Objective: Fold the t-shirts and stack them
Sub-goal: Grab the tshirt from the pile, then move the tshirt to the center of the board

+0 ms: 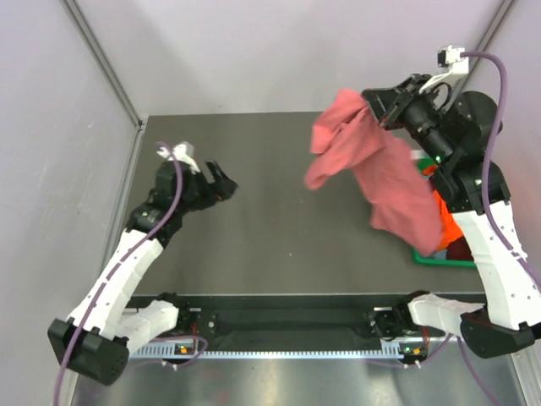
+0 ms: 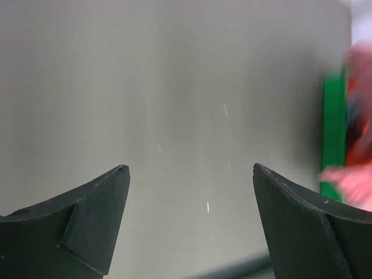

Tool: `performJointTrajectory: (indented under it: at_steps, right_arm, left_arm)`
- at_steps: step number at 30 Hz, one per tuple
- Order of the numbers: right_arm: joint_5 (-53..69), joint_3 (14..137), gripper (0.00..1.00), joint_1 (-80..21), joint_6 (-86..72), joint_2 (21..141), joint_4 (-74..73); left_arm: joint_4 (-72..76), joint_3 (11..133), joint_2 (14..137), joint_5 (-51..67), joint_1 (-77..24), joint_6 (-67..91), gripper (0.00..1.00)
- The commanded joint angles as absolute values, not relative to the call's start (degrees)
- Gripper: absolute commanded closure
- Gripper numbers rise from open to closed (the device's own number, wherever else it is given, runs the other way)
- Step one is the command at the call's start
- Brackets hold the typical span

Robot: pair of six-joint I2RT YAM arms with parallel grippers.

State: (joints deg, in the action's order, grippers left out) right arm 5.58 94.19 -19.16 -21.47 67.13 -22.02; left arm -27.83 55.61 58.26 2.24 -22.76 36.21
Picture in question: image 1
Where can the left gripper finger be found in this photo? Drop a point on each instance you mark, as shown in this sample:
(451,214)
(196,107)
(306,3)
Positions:
(215,170)
(224,188)

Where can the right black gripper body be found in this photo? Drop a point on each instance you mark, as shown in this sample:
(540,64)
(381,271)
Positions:
(418,114)

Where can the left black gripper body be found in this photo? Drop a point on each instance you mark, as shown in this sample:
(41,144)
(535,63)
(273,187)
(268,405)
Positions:
(200,195)

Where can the pink t shirt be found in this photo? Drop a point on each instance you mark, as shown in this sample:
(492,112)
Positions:
(346,136)

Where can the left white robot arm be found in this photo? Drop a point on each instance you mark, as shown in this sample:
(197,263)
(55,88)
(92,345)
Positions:
(97,338)

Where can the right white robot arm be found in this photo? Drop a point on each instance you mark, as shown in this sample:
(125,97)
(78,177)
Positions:
(456,140)

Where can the green plastic bin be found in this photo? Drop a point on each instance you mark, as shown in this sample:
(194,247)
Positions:
(422,161)

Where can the orange t shirt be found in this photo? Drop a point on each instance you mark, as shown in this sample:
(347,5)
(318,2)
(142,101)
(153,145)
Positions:
(450,230)

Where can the maroon t shirt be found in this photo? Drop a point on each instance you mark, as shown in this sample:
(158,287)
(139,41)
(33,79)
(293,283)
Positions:
(458,250)

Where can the light blue t shirt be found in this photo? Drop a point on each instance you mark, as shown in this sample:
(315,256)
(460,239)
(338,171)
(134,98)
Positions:
(441,254)

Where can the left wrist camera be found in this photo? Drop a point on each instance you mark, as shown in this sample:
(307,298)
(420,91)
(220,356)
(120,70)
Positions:
(183,152)

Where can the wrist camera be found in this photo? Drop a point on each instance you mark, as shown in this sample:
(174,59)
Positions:
(453,66)
(183,152)

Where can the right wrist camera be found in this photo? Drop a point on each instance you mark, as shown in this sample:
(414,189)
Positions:
(453,66)

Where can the right aluminium frame post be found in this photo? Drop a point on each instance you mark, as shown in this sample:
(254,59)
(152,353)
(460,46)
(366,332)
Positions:
(497,20)

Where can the aluminium frame post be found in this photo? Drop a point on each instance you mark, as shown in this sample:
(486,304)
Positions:
(82,25)
(497,20)

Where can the left aluminium frame post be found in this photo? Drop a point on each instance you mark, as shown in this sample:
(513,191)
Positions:
(82,25)

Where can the grey slotted cable duct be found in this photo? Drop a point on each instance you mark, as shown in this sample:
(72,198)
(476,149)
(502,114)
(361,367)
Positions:
(183,351)

